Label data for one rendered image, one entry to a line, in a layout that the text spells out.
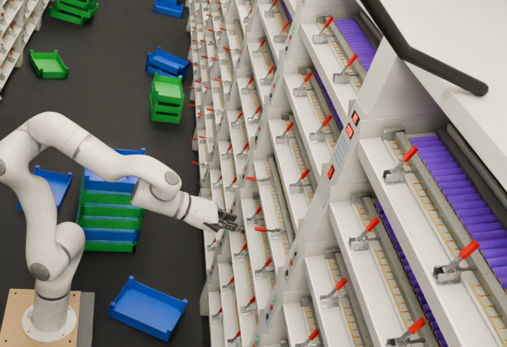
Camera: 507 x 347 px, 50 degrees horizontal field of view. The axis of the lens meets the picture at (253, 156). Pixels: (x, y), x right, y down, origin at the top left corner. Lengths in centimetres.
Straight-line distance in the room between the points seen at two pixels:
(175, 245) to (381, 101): 198
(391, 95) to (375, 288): 41
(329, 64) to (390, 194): 59
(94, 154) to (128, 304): 122
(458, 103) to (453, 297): 31
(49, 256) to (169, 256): 118
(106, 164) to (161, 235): 148
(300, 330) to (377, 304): 44
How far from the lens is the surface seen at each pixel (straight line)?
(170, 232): 308
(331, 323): 134
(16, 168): 171
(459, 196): 111
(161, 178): 155
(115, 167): 160
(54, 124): 164
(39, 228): 186
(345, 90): 146
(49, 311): 211
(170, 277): 285
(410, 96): 125
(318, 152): 153
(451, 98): 98
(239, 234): 232
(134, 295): 273
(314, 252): 147
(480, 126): 91
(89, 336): 223
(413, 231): 104
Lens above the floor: 206
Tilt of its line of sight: 32 degrees down
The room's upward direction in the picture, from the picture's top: 19 degrees clockwise
